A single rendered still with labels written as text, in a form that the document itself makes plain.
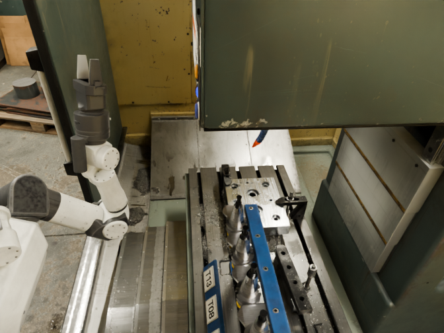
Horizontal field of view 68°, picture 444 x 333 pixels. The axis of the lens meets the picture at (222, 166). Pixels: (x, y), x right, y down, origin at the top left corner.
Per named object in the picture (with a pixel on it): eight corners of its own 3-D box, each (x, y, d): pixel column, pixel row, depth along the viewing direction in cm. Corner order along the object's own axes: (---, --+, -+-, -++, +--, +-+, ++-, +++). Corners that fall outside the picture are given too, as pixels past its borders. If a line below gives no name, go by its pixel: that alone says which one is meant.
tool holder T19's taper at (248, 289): (259, 298, 78) (263, 282, 74) (240, 299, 78) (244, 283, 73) (256, 281, 82) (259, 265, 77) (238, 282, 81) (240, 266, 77)
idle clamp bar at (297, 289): (295, 322, 107) (299, 311, 103) (271, 256, 127) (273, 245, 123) (309, 319, 108) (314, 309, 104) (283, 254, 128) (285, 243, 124)
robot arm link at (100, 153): (121, 127, 90) (123, 165, 94) (92, 119, 94) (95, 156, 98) (89, 137, 80) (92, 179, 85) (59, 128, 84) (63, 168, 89)
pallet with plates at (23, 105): (123, 104, 400) (119, 74, 376) (93, 140, 338) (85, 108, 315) (33, 93, 412) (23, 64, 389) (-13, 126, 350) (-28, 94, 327)
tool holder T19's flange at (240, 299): (261, 306, 79) (263, 301, 77) (237, 308, 78) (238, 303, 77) (257, 283, 84) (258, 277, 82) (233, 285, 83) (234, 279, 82)
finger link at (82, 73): (75, 55, 83) (77, 79, 86) (88, 55, 85) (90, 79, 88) (73, 54, 84) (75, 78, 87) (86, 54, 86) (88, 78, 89)
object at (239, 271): (232, 284, 82) (233, 282, 82) (230, 266, 87) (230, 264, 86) (260, 282, 83) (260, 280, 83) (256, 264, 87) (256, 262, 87)
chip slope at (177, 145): (148, 223, 173) (143, 187, 157) (154, 149, 225) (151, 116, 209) (310, 214, 183) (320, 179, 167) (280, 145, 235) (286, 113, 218)
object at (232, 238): (228, 248, 91) (228, 246, 90) (225, 233, 95) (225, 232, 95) (252, 247, 92) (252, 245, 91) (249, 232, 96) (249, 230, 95)
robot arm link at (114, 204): (121, 187, 95) (138, 228, 108) (114, 167, 103) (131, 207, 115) (85, 201, 93) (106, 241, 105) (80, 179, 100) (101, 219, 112)
